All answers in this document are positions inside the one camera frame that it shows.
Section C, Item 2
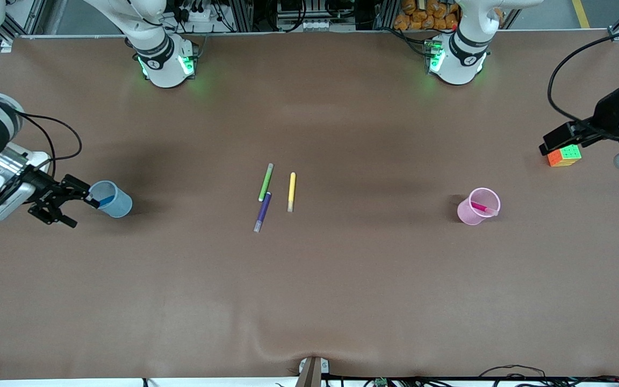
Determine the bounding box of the multicoloured puzzle cube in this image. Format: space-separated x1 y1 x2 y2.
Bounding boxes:
547 144 582 168

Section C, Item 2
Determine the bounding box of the blue mesh cup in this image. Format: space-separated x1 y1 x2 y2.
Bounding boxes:
86 180 133 218

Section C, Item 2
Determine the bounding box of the pink mesh cup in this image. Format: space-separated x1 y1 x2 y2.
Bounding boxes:
457 188 501 226

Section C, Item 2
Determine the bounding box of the pile of orange bags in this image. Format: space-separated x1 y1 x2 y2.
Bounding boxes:
394 0 460 31

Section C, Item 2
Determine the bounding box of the purple marker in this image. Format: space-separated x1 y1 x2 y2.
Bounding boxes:
253 191 272 233

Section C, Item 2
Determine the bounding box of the green marker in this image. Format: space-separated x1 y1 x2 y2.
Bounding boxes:
258 163 275 203

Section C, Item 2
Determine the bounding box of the white power strip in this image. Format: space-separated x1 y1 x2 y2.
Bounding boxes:
178 3 211 25

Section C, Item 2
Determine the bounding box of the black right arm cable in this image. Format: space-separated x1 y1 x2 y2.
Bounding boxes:
17 113 83 173

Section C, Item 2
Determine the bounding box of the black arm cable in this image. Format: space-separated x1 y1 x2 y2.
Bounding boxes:
548 23 619 127
17 113 83 173

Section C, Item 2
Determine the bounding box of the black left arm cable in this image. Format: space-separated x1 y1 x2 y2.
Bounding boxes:
548 23 619 127

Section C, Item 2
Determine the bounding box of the black cable bundle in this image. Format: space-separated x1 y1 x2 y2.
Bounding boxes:
479 364 619 387

